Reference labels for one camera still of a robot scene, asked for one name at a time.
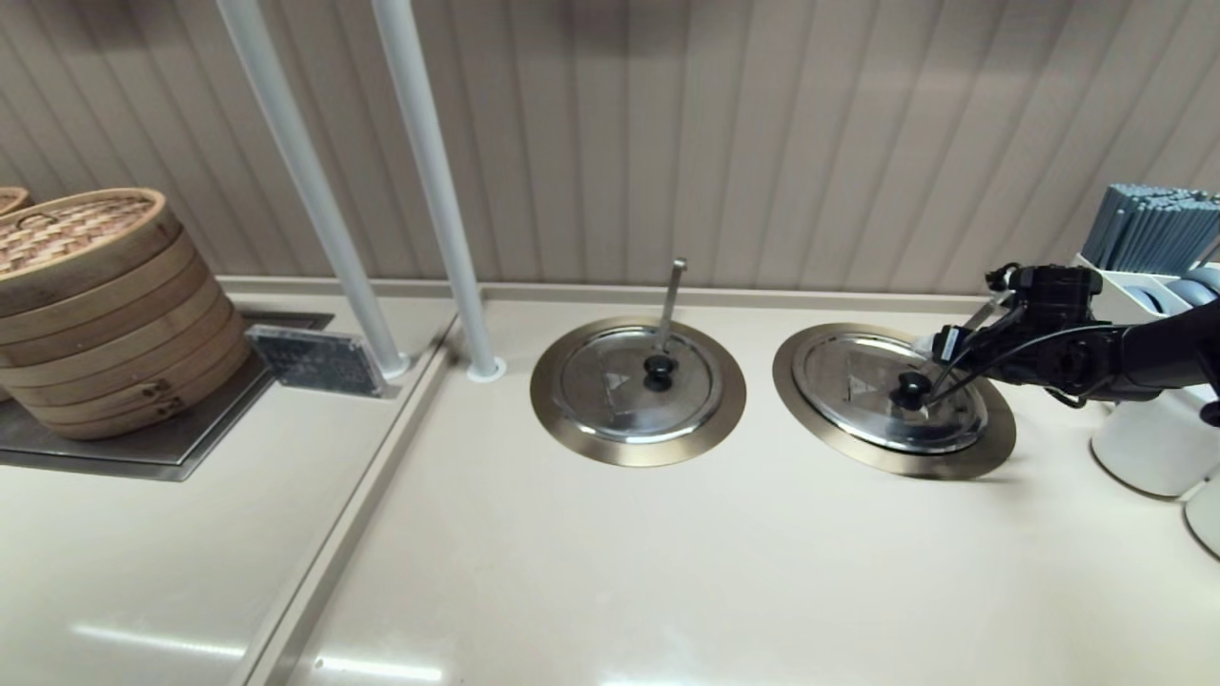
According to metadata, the grey chopsticks bundle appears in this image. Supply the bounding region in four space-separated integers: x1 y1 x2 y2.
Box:
1082 184 1220 275

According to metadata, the white metal pole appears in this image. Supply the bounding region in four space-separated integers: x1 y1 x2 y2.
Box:
215 0 414 381

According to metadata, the black camera cable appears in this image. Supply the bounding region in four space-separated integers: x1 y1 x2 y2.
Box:
926 322 1130 409

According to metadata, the brass counter ring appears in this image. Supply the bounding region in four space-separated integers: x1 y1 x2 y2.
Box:
530 316 747 468
772 322 1017 480

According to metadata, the white ceramic jar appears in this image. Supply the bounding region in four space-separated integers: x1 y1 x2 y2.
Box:
1182 465 1220 561
1089 386 1220 499

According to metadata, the white round base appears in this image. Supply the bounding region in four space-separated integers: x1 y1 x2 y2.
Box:
370 0 507 385

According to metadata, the woven bamboo steamer lid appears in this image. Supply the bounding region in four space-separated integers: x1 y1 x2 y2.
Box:
0 188 184 318

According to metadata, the dark acrylic label sign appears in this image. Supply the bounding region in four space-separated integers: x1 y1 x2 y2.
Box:
246 325 391 399

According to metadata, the bamboo steamer basket stack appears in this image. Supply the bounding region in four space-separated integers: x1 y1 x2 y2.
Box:
0 248 254 442

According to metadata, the recessed steel tray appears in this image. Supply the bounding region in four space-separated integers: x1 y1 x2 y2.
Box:
0 313 336 483

